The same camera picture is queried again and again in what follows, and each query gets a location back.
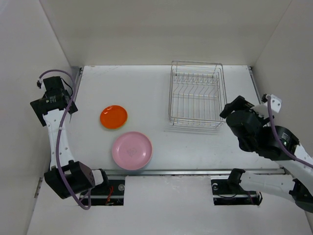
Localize metal wire dish rack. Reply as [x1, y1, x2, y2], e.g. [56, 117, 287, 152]
[168, 60, 227, 128]

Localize orange plate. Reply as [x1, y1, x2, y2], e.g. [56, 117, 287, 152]
[100, 105, 128, 129]

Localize green plate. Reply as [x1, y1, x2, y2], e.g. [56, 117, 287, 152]
[103, 120, 127, 130]

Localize pink plate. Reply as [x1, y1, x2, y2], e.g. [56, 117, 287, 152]
[112, 131, 153, 171]

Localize tan beige plate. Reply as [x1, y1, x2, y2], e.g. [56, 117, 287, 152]
[144, 146, 154, 168]

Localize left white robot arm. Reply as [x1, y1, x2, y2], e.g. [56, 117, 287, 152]
[30, 76, 110, 199]

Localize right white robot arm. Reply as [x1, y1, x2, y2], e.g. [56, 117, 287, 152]
[220, 94, 313, 212]

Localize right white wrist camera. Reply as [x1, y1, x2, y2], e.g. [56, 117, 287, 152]
[250, 94, 282, 118]

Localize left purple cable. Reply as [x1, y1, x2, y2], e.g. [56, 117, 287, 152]
[36, 69, 91, 211]

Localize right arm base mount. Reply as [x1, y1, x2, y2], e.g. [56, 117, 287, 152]
[211, 179, 263, 206]

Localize aluminium table rail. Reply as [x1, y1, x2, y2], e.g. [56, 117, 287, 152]
[34, 65, 286, 199]

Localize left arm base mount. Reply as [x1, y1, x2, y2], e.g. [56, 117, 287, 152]
[90, 177, 125, 206]

